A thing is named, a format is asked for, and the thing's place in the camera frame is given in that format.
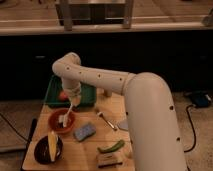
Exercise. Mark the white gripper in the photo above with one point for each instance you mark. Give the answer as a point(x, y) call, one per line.
point(74, 99)

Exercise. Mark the white dish brush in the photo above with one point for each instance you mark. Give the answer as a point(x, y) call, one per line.
point(63, 119)

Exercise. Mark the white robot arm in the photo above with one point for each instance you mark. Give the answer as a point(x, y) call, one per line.
point(150, 112)

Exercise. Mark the red bowl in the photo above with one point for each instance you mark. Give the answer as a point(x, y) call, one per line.
point(56, 126)

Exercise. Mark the dark woven bowl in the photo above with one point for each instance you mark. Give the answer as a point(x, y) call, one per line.
point(41, 151)

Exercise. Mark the white black scrub brush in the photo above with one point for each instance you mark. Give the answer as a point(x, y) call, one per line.
point(109, 159)

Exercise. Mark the red tomato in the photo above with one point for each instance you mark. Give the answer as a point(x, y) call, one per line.
point(62, 96)

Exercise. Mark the green tray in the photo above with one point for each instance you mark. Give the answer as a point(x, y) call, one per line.
point(54, 100)

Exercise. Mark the blue sponge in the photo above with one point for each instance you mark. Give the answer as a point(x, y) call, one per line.
point(85, 131)

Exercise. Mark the grey flat lid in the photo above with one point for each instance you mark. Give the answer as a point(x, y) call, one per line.
point(123, 125)

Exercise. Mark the green pepper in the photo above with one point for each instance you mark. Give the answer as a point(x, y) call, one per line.
point(113, 148)

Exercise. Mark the blue black device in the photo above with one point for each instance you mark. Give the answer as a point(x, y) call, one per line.
point(201, 100)

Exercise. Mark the metal frame stand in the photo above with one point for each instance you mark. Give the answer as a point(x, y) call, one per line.
point(94, 12)

